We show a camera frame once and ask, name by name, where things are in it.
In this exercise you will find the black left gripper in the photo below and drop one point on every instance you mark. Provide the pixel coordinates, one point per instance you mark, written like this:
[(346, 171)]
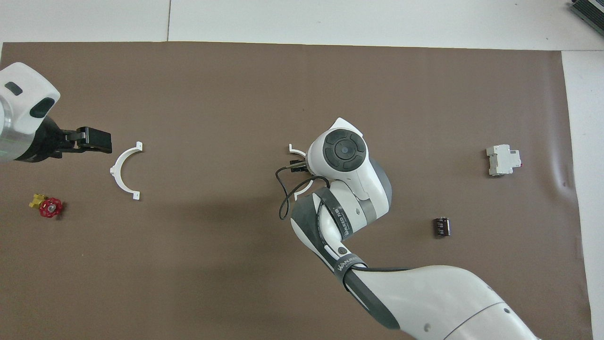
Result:
[(47, 139)]

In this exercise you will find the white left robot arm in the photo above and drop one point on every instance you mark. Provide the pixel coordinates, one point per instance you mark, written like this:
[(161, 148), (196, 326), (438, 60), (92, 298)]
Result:
[(23, 94)]

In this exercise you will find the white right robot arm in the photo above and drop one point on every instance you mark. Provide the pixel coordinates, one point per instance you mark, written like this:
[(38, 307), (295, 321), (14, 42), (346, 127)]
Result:
[(424, 302)]

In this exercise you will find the red and yellow valve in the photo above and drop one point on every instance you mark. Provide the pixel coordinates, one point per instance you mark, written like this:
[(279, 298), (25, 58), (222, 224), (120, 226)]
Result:
[(50, 207)]

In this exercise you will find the brown paper mat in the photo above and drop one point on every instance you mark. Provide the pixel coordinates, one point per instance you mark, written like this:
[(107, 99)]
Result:
[(212, 283)]

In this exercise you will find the black cylindrical capacitor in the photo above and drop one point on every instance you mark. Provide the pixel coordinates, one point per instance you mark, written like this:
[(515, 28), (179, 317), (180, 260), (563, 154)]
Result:
[(442, 227)]

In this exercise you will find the white circuit breaker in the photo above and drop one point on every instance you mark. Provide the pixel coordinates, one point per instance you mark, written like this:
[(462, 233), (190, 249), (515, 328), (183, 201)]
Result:
[(502, 160)]

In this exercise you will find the grey ribbed device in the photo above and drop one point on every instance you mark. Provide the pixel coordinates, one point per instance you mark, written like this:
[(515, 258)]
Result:
[(590, 10)]

